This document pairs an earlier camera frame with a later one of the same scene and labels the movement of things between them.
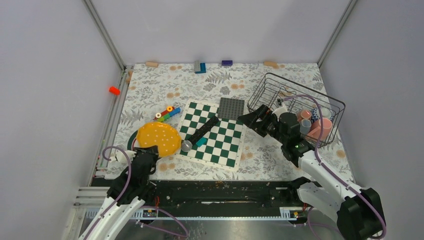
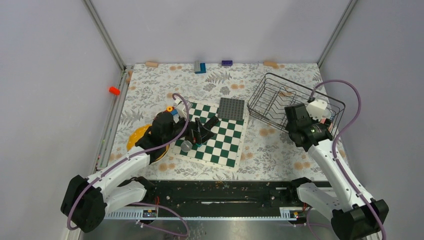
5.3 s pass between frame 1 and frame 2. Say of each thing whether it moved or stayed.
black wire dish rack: stayed
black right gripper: moved
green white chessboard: stayed
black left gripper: moved
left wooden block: stayed
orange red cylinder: stayed
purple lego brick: stayed
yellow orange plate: moved
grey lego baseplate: stayed
